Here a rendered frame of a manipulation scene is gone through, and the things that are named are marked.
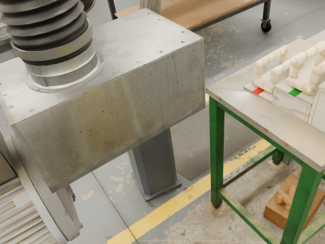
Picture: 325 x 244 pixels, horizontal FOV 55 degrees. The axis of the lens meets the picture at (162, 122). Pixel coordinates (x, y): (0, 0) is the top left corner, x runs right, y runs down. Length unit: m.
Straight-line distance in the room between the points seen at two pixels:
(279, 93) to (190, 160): 1.19
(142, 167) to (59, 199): 1.32
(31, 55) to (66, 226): 0.33
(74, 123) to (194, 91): 0.21
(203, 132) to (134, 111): 2.02
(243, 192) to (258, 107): 0.96
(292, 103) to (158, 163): 0.96
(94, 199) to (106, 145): 1.76
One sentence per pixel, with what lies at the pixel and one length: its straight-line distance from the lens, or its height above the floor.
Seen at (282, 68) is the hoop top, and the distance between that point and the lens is 1.31.
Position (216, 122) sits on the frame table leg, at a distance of 1.46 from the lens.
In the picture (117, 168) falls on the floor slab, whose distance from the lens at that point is 2.35.
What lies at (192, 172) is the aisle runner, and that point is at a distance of 2.23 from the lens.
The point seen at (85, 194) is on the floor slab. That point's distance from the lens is 2.28.
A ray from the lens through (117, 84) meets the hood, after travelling 0.44.
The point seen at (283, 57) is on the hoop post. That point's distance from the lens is 1.46.
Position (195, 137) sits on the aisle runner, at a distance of 2.45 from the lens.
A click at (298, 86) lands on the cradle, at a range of 1.23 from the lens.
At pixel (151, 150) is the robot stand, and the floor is 0.44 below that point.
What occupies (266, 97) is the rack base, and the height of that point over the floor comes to 0.94.
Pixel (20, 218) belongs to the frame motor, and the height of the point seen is 1.31.
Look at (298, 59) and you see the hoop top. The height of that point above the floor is 1.13.
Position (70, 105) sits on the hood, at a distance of 0.42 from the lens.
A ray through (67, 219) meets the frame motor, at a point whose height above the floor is 1.27.
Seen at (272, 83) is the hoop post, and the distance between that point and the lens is 1.31.
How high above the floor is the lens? 1.76
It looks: 42 degrees down
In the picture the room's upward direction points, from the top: 9 degrees counter-clockwise
